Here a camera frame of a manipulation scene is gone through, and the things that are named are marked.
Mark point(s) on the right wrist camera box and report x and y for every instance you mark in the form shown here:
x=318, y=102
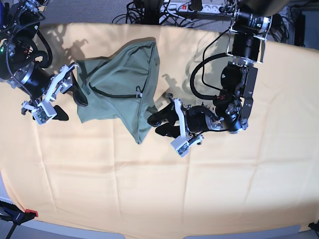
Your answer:
x=43, y=113

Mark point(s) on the blue and red clamp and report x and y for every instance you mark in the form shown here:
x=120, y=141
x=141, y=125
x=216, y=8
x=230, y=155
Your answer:
x=11, y=213

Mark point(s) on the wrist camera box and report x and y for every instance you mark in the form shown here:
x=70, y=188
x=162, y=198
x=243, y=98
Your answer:
x=43, y=113
x=181, y=145

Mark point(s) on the black box on floor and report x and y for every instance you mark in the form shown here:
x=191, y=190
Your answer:
x=300, y=30

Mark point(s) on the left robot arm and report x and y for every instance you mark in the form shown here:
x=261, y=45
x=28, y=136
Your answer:
x=250, y=24

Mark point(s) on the white power strip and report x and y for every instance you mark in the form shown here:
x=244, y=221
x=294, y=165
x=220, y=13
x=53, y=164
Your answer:
x=185, y=7

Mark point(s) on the green T-shirt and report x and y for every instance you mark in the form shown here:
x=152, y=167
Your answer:
x=122, y=86

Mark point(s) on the black clamp at right edge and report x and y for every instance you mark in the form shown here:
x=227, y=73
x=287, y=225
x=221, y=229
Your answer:
x=314, y=227

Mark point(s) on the yellow tablecloth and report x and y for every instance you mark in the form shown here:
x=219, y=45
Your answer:
x=94, y=175

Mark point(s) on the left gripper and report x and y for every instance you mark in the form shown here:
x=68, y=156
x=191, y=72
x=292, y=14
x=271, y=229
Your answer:
x=193, y=121

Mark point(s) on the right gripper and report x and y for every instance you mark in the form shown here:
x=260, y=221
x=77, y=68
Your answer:
x=45, y=87

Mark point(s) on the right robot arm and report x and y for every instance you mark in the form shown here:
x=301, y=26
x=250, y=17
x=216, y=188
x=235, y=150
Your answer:
x=24, y=57

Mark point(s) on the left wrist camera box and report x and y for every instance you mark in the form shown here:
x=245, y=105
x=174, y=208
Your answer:
x=181, y=145

